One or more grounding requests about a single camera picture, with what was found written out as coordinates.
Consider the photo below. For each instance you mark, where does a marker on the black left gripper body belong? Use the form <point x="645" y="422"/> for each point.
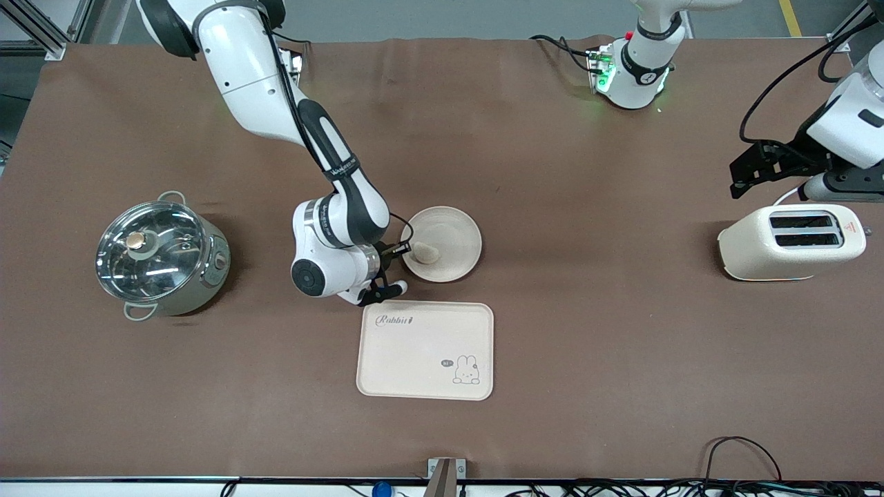
<point x="779" y="159"/>

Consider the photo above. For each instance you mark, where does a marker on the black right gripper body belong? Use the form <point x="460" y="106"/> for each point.
<point x="388" y="252"/>

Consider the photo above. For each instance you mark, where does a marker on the white half-round steamed bun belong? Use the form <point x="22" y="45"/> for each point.
<point x="426" y="253"/>

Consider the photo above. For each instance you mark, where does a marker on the cream round plate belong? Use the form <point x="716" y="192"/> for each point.
<point x="452" y="238"/>

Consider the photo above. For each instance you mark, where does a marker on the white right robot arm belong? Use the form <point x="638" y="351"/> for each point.
<point x="242" y="69"/>

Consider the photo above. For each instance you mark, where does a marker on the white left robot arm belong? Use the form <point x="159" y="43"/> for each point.
<point x="639" y="76"/>

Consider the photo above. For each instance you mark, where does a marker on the cream rabbit print tray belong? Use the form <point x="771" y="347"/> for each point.
<point x="421" y="352"/>

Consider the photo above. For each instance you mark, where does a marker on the white two-slot toaster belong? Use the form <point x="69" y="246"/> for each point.
<point x="753" y="252"/>

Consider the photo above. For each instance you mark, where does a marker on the steel electric cooking pot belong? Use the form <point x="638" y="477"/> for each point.
<point x="207" y="276"/>

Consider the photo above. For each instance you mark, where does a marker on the blue round knob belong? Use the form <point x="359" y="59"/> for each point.
<point x="381" y="490"/>

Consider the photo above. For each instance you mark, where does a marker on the glass pot lid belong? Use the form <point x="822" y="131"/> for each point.
<point x="155" y="252"/>

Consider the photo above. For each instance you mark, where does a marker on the aluminium frame profile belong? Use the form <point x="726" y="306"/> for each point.
<point x="41" y="31"/>
<point x="849" y="21"/>

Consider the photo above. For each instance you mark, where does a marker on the grey metal table bracket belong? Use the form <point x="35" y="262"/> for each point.
<point x="445" y="476"/>

